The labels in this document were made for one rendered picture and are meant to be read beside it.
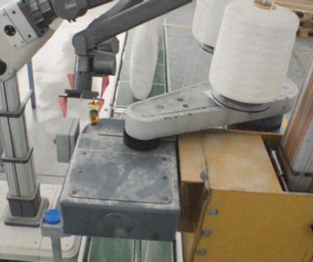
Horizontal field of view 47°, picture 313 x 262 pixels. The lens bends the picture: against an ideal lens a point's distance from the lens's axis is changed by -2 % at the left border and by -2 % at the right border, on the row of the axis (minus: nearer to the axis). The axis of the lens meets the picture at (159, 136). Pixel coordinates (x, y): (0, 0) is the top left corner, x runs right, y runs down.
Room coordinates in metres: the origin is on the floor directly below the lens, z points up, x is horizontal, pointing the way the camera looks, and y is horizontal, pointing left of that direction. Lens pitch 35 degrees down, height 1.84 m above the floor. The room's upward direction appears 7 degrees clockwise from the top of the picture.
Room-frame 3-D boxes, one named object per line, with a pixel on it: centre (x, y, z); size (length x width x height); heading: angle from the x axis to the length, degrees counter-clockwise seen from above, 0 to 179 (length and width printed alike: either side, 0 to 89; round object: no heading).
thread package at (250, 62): (0.65, -0.15, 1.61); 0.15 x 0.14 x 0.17; 5
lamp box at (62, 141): (0.72, 0.23, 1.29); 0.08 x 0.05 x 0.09; 5
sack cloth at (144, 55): (2.77, 0.21, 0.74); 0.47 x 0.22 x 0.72; 3
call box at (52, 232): (0.85, 0.33, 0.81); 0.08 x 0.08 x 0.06; 5
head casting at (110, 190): (0.62, 0.07, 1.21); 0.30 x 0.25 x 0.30; 5
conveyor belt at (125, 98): (3.49, 0.26, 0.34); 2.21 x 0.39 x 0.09; 5
